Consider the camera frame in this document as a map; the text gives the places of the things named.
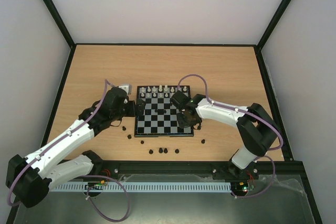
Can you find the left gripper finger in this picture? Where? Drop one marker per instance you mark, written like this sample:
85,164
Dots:
140,103
140,111

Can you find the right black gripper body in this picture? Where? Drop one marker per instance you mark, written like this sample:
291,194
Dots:
187,118

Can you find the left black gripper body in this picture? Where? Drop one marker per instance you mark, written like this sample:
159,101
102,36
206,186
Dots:
130,112

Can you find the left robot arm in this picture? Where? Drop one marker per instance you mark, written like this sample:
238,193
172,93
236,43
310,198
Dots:
30,178

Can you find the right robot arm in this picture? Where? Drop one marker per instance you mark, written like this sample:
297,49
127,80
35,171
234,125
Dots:
257,129

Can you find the black silver chess board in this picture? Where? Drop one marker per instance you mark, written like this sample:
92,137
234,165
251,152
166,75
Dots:
156,125

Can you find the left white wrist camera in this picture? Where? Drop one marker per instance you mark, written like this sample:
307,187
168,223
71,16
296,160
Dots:
127,88

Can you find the grey slotted cable duct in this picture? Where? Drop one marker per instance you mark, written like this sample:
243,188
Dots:
145,187

